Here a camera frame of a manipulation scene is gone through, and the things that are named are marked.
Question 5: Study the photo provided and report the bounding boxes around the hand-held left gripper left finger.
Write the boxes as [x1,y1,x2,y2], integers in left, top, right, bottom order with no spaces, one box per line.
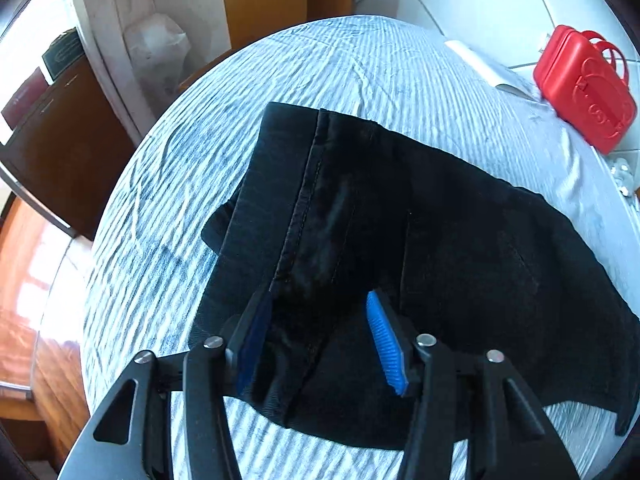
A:
[57,287,275,480]

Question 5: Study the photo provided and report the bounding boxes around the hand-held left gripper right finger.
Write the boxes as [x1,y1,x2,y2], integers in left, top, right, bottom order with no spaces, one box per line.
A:
[365,289,581,480]

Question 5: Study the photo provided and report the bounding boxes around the black pants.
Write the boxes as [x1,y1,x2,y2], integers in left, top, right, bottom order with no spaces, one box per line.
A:
[201,101,640,451]

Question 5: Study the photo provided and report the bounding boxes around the dark wooden cabinet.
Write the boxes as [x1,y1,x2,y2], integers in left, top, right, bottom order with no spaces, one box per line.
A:
[0,52,138,241]

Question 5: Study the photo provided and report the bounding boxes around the grey plush toy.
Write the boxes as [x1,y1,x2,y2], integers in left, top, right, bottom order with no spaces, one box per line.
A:
[607,157,636,196]

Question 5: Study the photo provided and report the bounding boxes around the white booklet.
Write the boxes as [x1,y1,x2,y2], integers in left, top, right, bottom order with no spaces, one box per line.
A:
[444,39,538,96]

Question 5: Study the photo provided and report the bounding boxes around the white plastic bag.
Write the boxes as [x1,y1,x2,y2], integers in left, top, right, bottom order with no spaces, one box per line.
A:
[124,12,193,106]

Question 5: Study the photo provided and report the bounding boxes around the red bear-embossed carry case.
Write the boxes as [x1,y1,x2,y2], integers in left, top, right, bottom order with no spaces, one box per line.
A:
[532,24,638,156]

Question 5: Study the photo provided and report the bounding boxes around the dark box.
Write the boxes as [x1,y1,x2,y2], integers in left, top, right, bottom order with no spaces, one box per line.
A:
[41,29,85,80]

